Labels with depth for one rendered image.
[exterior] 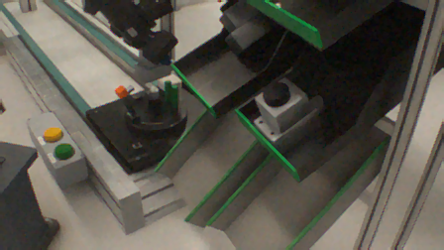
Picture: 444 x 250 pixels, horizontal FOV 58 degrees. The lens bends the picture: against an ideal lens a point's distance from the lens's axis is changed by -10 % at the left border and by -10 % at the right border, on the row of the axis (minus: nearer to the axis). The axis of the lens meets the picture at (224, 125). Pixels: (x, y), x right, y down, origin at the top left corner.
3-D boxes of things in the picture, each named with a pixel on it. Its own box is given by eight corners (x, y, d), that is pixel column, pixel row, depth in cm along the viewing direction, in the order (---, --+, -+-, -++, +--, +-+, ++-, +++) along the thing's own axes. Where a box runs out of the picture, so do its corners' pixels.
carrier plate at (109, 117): (135, 176, 82) (134, 168, 81) (86, 118, 98) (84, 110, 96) (232, 133, 95) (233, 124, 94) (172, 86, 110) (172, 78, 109)
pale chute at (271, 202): (267, 292, 58) (250, 288, 55) (223, 230, 68) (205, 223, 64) (406, 142, 55) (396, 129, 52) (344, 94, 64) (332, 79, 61)
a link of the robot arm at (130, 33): (132, 39, 71) (157, 13, 71) (90, 10, 82) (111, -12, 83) (157, 66, 77) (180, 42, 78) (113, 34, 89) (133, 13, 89)
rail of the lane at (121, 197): (126, 235, 81) (118, 195, 75) (9, 64, 138) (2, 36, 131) (150, 224, 84) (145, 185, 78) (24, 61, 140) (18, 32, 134)
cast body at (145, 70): (145, 84, 86) (143, 53, 82) (134, 75, 89) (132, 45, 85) (179, 72, 90) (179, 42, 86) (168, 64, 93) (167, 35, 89)
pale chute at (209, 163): (204, 228, 68) (184, 221, 65) (170, 179, 77) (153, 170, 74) (325, 92, 64) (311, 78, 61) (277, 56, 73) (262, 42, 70)
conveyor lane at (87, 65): (140, 207, 88) (135, 172, 82) (26, 60, 141) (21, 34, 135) (246, 157, 102) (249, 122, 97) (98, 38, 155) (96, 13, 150)
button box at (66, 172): (60, 190, 85) (55, 168, 81) (31, 139, 98) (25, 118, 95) (90, 178, 89) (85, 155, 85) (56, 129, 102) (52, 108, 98)
